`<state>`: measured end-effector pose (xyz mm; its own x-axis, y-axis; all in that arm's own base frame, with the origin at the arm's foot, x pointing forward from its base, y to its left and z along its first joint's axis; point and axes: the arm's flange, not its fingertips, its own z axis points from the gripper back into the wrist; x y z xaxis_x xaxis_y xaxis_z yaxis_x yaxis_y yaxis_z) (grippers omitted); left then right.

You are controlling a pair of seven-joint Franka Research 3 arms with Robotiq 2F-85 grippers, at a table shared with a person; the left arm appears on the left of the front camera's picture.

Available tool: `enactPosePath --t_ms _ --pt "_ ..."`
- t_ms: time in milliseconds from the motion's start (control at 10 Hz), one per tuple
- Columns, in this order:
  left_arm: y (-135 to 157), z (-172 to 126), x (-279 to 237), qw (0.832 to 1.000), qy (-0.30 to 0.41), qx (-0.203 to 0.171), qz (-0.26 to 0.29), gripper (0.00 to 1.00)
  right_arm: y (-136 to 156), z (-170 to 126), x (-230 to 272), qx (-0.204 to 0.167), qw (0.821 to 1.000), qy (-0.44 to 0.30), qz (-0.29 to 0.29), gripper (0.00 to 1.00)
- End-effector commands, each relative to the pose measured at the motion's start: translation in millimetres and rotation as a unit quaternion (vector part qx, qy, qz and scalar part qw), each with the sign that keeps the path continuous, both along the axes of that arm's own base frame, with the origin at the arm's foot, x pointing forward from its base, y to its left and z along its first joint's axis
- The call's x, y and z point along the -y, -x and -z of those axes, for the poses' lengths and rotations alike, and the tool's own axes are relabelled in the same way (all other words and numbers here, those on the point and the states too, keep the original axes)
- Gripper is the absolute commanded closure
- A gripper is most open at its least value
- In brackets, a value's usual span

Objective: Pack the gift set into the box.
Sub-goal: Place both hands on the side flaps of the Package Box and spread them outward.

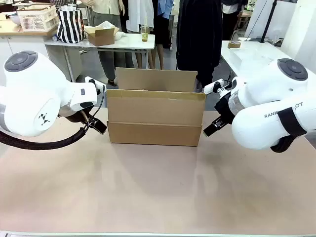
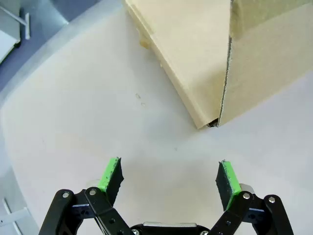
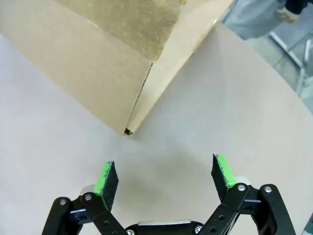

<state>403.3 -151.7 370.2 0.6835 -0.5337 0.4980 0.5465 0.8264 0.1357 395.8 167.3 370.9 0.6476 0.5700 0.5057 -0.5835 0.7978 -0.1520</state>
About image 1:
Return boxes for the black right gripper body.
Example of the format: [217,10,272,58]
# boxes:
[214,92,234,125]

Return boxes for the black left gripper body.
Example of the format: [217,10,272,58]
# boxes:
[58,110,99,125]

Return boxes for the large brown cardboard box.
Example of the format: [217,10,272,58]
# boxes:
[106,67,207,148]

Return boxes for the small open cardboard box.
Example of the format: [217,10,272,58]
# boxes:
[84,26,117,47]

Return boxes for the person in black sweatshirt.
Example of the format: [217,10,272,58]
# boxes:
[176,0,224,88]

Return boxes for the bystander in dark clothes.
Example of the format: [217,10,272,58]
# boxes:
[222,0,247,41]

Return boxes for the white folding table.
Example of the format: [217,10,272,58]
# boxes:
[44,33,156,83]

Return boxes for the white cabinet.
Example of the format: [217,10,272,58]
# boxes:
[0,34,75,83]

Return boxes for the black white striped bag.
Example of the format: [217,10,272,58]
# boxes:
[56,6,85,44]

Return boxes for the white crumpled packing paper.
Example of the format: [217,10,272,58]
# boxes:
[95,21,128,40]

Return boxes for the black stand pole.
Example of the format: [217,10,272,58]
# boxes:
[260,0,278,44]

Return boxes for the figure in blue top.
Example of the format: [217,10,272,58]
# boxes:
[153,0,176,71]

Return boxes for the clear plastic drink cup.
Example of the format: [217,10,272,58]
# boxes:
[140,16,151,42]

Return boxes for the white plastic lattice basket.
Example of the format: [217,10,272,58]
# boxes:
[16,4,59,32]

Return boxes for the white board panel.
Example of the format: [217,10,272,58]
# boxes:
[244,0,304,40]

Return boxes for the wooden counter top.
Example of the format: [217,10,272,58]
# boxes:
[0,12,59,38]

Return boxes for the metal bowl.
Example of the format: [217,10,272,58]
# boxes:
[7,13,22,26]

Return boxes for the mannequin in white shirt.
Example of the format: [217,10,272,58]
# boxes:
[125,0,156,70]

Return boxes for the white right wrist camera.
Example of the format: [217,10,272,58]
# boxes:
[203,78,233,94]

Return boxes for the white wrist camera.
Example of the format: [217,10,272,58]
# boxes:
[203,78,233,94]
[84,76,107,96]

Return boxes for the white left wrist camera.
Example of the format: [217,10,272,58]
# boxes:
[84,76,107,96]

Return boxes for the black left arm cable sleeve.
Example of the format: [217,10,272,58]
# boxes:
[0,122,90,151]

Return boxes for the black arm cable sleeve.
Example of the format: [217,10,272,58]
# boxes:
[0,122,90,151]
[270,107,308,154]

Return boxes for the black right arm cable sleeve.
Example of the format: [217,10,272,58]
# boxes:
[270,107,308,154]

